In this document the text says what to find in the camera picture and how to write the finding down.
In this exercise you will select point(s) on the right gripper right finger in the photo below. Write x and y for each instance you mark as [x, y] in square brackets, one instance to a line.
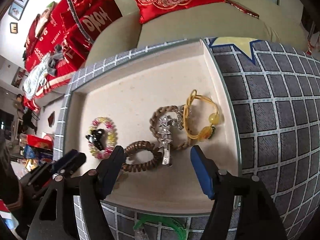
[258, 216]

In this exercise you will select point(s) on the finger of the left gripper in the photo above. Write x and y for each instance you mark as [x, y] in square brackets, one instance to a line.
[72, 167]
[65, 160]

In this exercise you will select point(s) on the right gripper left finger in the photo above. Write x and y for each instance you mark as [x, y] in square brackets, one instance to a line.
[55, 216]

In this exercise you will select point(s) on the black hair claw clip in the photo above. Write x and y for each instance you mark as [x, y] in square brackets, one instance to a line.
[94, 137]

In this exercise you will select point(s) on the green translucent bangle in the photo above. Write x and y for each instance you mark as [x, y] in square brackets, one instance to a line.
[140, 232]

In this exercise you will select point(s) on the rhinestone silver hair clip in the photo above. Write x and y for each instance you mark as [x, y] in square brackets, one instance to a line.
[165, 139]

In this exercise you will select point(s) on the small silver charm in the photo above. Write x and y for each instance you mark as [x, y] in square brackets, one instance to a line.
[179, 120]

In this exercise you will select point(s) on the red snack box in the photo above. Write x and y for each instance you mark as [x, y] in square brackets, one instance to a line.
[37, 148]

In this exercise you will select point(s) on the white crumpled blanket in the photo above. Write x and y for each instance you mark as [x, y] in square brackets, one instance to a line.
[36, 78]

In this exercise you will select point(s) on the grey crumpled garment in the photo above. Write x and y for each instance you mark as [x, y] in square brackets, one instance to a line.
[53, 59]

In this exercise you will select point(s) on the shallow grey cardboard tray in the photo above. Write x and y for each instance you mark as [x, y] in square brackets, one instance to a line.
[128, 88]

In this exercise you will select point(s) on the grey checked tablecloth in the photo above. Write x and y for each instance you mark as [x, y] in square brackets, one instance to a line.
[275, 96]

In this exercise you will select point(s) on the red covered sofa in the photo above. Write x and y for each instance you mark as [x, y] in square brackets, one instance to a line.
[60, 28]

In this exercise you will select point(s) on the olive green armchair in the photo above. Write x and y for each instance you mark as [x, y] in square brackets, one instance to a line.
[210, 20]

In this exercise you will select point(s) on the red phone on armrest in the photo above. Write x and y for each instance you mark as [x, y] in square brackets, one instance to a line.
[243, 9]

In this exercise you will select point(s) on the small black picture frame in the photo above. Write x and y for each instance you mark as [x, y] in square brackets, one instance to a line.
[13, 28]

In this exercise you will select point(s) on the black double picture frame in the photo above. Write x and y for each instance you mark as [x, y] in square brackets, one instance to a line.
[17, 8]

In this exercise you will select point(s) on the flexible gooseneck camera stand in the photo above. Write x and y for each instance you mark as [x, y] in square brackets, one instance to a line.
[77, 21]

